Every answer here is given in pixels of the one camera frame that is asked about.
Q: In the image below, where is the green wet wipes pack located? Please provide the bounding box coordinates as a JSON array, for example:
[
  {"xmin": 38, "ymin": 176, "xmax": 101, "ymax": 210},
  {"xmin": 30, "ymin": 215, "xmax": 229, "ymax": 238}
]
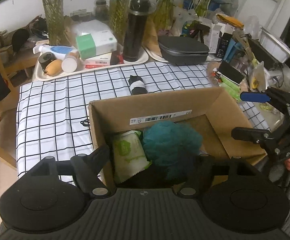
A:
[{"xmin": 111, "ymin": 130, "xmax": 152, "ymax": 184}]

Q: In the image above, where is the cardboard box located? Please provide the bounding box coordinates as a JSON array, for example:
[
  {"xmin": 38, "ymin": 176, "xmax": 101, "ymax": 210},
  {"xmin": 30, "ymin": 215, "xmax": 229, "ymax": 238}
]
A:
[{"xmin": 87, "ymin": 87, "xmax": 268, "ymax": 189}]

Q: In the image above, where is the teal mesh bath sponge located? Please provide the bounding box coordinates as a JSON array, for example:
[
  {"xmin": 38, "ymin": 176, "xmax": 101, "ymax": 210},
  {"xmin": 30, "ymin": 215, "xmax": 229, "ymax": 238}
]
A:
[{"xmin": 142, "ymin": 121, "xmax": 203, "ymax": 183}]

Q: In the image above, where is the checkered white tablecloth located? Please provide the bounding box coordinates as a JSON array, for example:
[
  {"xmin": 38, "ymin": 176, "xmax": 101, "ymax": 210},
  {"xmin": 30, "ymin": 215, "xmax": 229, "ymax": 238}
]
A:
[{"xmin": 16, "ymin": 62, "xmax": 269, "ymax": 177}]

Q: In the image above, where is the dark grey zipper case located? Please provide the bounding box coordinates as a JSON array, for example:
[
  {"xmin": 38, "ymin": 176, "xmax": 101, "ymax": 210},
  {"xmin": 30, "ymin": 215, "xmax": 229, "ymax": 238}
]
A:
[{"xmin": 158, "ymin": 36, "xmax": 210, "ymax": 65}]

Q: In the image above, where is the black white rolled sock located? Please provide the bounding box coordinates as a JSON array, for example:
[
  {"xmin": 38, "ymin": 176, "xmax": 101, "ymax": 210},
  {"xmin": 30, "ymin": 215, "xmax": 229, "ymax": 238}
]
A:
[{"xmin": 128, "ymin": 75, "xmax": 148, "ymax": 95}]

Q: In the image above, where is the red flat packet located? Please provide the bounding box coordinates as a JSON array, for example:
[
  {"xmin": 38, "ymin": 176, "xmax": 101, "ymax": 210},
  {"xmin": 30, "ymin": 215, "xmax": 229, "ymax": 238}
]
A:
[{"xmin": 84, "ymin": 64, "xmax": 108, "ymax": 69}]

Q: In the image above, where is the cream plastic tray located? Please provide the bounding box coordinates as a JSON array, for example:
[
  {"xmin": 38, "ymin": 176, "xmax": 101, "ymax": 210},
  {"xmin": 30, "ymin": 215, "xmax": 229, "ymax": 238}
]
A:
[{"xmin": 33, "ymin": 48, "xmax": 149, "ymax": 81}]

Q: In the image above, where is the tan egg-shaped pouch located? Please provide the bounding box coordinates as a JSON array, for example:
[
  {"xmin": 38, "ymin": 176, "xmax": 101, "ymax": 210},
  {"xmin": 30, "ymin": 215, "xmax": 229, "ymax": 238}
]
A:
[{"xmin": 44, "ymin": 59, "xmax": 62, "ymax": 76}]

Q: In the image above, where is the white cap orange bottle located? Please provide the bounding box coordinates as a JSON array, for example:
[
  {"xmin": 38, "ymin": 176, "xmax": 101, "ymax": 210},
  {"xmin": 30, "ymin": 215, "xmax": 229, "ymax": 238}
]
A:
[{"xmin": 61, "ymin": 53, "xmax": 79, "ymax": 73}]

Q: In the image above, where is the white pink barcode box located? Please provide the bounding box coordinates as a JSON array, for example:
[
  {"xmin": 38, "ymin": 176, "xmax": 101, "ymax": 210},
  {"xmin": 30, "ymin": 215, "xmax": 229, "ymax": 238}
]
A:
[{"xmin": 81, "ymin": 53, "xmax": 112, "ymax": 66}]

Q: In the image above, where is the black round container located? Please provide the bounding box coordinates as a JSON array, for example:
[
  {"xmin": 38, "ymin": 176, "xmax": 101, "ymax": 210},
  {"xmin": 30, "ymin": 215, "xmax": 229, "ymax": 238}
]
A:
[{"xmin": 38, "ymin": 52, "xmax": 56, "ymax": 72}]

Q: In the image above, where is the white spray bottle blue label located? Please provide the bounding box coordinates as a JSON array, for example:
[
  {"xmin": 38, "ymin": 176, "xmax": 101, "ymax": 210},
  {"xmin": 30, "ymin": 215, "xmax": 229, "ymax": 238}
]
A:
[{"xmin": 33, "ymin": 44, "xmax": 78, "ymax": 60}]

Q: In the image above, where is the black thermos bottle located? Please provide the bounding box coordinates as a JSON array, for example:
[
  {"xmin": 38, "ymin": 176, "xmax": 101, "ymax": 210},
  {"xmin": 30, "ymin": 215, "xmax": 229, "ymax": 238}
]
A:
[{"xmin": 123, "ymin": 0, "xmax": 151, "ymax": 62}]

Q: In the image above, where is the green white tissue box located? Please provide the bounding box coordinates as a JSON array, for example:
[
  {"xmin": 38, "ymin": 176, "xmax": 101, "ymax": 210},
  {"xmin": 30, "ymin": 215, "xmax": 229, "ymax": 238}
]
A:
[{"xmin": 71, "ymin": 20, "xmax": 118, "ymax": 60}]

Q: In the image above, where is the middle glass vase bamboo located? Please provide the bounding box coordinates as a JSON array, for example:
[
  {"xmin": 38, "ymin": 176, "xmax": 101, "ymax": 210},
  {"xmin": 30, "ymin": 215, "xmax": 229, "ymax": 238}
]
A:
[{"xmin": 109, "ymin": 0, "xmax": 130, "ymax": 46}]

